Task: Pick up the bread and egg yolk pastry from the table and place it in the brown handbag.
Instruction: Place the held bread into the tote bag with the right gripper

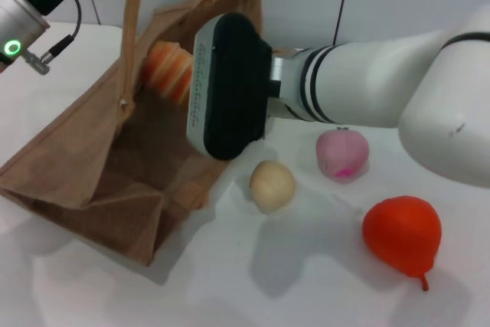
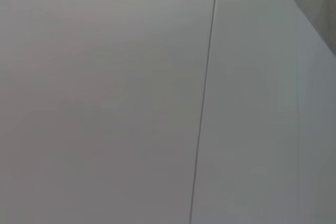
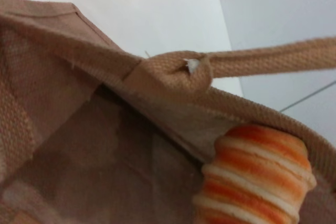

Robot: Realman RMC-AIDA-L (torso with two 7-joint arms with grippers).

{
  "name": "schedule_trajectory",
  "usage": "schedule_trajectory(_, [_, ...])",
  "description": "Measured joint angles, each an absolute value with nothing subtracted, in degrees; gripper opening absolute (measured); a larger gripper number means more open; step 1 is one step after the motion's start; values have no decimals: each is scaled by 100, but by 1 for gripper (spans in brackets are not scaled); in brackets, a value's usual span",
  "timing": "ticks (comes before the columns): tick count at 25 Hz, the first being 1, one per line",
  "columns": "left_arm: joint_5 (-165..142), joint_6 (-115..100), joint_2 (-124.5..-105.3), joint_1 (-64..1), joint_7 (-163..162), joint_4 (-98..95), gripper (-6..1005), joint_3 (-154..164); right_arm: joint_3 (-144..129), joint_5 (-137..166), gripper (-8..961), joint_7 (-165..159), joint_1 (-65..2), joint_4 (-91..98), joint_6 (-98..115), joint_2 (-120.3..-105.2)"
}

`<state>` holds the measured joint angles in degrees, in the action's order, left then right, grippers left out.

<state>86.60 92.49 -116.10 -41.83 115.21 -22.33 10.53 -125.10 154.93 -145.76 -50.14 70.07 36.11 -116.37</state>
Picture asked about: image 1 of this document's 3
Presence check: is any orange striped bread loaf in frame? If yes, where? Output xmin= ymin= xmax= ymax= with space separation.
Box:
xmin=141 ymin=40 xmax=197 ymax=106

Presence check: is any brown jute tote bag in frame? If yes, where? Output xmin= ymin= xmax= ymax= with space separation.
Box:
xmin=0 ymin=0 xmax=266 ymax=267

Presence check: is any beige egg yolk pastry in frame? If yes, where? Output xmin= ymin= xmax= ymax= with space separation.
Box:
xmin=249 ymin=159 xmax=297 ymax=214

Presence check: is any pink peach toy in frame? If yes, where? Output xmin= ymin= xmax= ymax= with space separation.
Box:
xmin=315 ymin=126 xmax=371 ymax=185

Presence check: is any orange pear toy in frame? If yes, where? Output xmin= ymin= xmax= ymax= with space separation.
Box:
xmin=361 ymin=195 xmax=443 ymax=293

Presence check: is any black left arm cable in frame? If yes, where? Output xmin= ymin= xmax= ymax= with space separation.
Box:
xmin=24 ymin=0 xmax=83 ymax=74

